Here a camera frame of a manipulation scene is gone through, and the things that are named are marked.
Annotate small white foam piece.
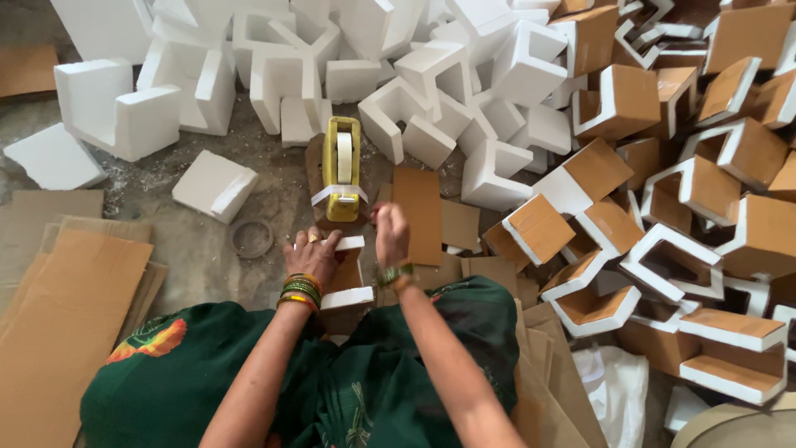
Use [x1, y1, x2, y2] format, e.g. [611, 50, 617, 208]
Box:
[663, 385, 711, 434]

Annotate large white foam bracket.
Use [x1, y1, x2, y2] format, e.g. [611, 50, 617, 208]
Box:
[54, 58, 183, 163]

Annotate cardboard lined white foam bracket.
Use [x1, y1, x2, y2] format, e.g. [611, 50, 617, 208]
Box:
[318, 234, 376, 312]

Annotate short brown cardboard piece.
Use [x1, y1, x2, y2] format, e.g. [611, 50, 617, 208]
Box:
[439, 198, 481, 252]

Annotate stack of large cardboard sheets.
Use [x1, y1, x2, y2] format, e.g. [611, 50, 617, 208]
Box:
[0, 189, 170, 448]

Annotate flat white foam slab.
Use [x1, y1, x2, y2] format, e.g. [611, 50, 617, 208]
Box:
[2, 122, 108, 192]

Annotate brown cardboard scrap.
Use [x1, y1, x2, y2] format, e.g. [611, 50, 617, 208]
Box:
[0, 44, 60, 99]

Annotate heap of white foam brackets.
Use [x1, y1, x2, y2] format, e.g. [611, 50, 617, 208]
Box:
[50, 0, 574, 212]

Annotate thick white foam block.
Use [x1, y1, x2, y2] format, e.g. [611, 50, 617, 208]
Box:
[171, 149, 260, 225]

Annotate stack of narrow cardboard sheets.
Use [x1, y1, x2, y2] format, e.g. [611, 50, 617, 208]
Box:
[511, 297, 609, 448]

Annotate long brown cardboard strip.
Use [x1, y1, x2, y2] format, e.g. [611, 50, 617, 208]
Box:
[390, 165, 444, 268]

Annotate empty brown tape core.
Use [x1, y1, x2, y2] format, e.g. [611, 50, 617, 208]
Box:
[228, 218, 274, 260]

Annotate person's right hand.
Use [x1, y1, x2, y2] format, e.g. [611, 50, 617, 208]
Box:
[370, 202, 412, 270]

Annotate yellow tape dispenser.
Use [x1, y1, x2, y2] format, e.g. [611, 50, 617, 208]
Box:
[311, 116, 369, 224]

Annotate white tape roll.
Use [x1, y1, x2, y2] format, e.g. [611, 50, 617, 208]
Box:
[336, 131, 354, 185]

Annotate white tape strip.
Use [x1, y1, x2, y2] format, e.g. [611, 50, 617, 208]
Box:
[310, 184, 369, 207]

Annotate green patterned garment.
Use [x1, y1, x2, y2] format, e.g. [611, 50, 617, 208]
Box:
[79, 275, 521, 448]

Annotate pile of cardboard covered foam brackets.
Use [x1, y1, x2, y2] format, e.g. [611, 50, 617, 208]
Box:
[482, 0, 796, 407]

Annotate white plastic bag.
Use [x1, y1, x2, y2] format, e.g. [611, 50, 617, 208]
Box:
[571, 344, 650, 448]

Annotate green and orange bangles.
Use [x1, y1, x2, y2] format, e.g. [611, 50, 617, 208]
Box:
[277, 273, 325, 314]

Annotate green wrist bangles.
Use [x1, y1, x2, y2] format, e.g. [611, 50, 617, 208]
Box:
[377, 262, 415, 290]

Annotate person's left hand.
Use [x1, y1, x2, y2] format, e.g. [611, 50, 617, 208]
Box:
[284, 228, 345, 282]

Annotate round beige board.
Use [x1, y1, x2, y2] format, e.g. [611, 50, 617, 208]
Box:
[669, 392, 796, 448]

